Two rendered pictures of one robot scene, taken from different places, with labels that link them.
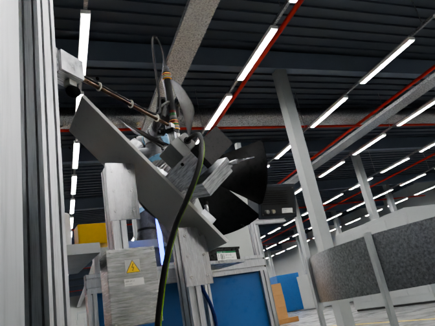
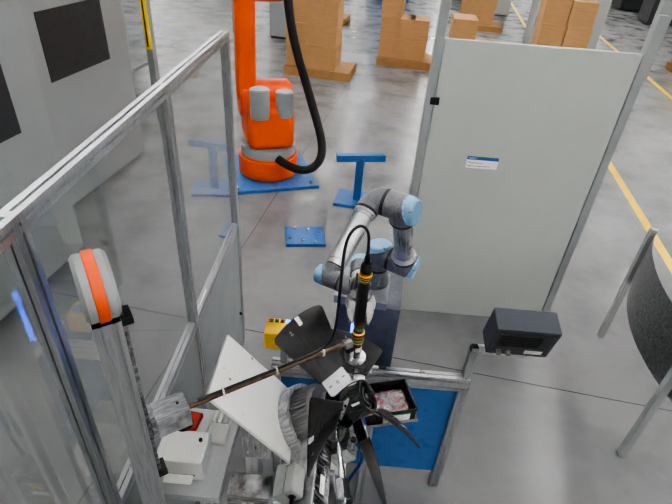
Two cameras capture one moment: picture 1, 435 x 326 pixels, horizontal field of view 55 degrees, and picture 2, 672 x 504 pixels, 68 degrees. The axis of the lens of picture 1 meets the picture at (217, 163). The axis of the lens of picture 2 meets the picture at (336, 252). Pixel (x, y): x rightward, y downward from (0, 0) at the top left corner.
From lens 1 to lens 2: 2.09 m
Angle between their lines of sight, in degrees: 62
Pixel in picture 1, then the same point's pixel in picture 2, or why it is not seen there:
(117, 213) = (249, 453)
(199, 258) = not seen: hidden behind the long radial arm
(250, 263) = (449, 384)
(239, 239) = (565, 178)
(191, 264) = not seen: hidden behind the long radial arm
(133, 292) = not seen: outside the picture
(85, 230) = (270, 339)
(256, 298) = (443, 406)
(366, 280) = (659, 360)
